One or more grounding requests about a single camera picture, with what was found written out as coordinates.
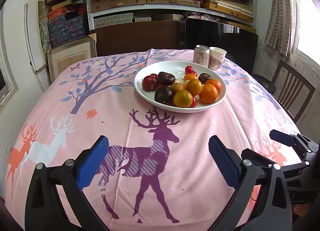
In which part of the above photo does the large orange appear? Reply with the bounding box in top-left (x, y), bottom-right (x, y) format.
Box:
top-left (199, 84), bottom-right (219, 104)

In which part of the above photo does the small orange mandarin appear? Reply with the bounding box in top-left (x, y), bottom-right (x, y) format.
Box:
top-left (186, 79), bottom-right (203, 96)

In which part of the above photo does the yellow orange citrus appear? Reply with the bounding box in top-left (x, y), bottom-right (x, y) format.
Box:
top-left (173, 89), bottom-right (193, 108)

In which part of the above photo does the small yellow green fruit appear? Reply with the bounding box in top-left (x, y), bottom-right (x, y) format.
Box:
top-left (170, 82), bottom-right (184, 94)

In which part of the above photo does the dark passion fruit back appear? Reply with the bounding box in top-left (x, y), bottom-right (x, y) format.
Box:
top-left (198, 73), bottom-right (212, 84)

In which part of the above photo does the big red plum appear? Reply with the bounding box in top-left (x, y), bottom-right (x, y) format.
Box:
top-left (156, 84), bottom-right (165, 91)

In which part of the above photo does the dark wooden chair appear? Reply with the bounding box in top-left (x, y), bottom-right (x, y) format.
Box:
top-left (267, 60), bottom-right (316, 123)

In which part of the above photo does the orange in plate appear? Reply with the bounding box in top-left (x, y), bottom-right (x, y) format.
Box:
top-left (205, 78), bottom-right (222, 93)

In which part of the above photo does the pink deer print tablecloth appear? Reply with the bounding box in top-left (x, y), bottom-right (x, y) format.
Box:
top-left (4, 49), bottom-right (299, 230)

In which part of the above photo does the checkered curtain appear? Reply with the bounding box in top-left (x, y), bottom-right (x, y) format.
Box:
top-left (265, 0), bottom-right (297, 57)

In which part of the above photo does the black monitor screen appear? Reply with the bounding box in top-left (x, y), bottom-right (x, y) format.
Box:
top-left (185, 18), bottom-right (258, 74)

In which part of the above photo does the paper cup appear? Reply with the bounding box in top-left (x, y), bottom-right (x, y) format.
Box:
top-left (208, 47), bottom-right (227, 71)

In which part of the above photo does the yellow round fruit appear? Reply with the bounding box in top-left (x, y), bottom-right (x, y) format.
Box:
top-left (182, 80), bottom-right (189, 89)

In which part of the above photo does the pink drink can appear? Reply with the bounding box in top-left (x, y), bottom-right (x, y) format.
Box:
top-left (193, 45), bottom-right (210, 67)

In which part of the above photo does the framed picture leaning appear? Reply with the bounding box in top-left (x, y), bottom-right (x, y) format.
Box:
top-left (47, 33), bottom-right (97, 82)

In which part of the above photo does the white oval plate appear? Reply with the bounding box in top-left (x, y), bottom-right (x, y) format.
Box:
top-left (134, 61), bottom-right (227, 113)

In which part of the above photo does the stack of blue boxes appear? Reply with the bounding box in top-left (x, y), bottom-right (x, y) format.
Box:
top-left (47, 6), bottom-right (89, 48)

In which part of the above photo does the dark wooden cabinet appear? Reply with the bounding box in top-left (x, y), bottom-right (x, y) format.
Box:
top-left (90, 20), bottom-right (185, 56)

